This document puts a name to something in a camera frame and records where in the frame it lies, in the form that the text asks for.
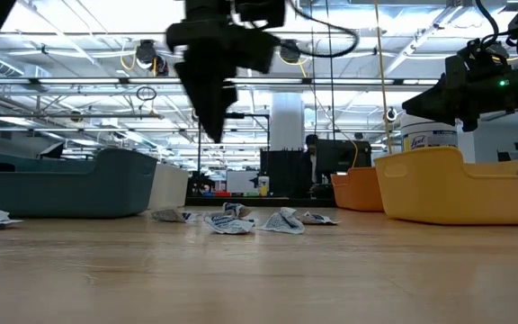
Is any orange plastic bin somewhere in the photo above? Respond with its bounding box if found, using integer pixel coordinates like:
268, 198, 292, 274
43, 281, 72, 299
330, 166, 385, 213

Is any person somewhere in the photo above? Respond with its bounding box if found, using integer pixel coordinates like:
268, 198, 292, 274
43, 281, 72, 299
302, 133, 322, 186

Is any teal plastic bin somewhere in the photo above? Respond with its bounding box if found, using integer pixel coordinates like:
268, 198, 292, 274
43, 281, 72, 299
0, 148, 159, 221

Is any black monitor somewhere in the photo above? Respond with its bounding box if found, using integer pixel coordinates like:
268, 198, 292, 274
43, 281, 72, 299
315, 139, 372, 174

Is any black cabinet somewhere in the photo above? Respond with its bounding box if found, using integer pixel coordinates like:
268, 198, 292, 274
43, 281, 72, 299
260, 149, 308, 198

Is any white plastic bin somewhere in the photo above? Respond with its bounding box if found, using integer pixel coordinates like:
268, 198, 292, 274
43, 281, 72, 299
147, 162, 190, 211

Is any white panel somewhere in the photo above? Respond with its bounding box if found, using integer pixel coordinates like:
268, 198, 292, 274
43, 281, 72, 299
226, 169, 260, 195

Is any black robot station frame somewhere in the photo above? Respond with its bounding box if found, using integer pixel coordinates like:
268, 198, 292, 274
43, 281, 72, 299
197, 112, 272, 202

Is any yellow plastic bin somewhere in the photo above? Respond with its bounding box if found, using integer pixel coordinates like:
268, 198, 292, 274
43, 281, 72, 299
373, 146, 518, 226

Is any white building column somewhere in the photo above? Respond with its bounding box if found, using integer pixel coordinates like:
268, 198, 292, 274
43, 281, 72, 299
270, 92, 306, 152

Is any black hanging cable loop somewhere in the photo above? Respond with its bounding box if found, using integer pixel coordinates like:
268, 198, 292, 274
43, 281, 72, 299
135, 85, 157, 103

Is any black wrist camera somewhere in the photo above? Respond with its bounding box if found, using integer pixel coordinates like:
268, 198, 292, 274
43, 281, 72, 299
456, 38, 511, 69
234, 0, 287, 30

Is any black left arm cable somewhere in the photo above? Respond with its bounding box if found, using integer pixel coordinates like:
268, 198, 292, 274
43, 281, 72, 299
285, 0, 361, 59

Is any thin black hanging cable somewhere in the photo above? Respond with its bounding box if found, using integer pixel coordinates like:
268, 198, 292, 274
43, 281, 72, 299
309, 0, 319, 136

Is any white yellow wipes canister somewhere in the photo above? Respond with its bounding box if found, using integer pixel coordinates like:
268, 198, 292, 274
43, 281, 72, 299
400, 112, 460, 153

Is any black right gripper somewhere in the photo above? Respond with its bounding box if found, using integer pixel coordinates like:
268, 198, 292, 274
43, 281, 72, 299
401, 53, 514, 133

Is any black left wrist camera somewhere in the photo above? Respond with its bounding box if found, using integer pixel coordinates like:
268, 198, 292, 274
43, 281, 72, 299
234, 0, 287, 30

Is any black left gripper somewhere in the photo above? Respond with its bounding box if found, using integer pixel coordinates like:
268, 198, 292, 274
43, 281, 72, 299
165, 0, 282, 145

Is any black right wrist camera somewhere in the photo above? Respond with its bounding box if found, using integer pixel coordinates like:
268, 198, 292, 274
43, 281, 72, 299
456, 38, 511, 69

